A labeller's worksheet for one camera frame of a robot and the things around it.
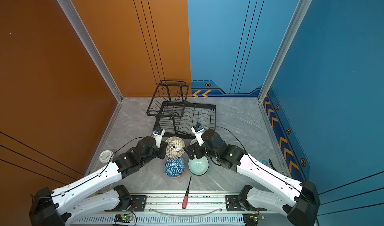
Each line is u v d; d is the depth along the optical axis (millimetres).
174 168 828
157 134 680
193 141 913
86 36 847
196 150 633
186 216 697
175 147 809
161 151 683
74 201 437
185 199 738
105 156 828
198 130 628
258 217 696
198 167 823
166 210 725
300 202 382
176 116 787
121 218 712
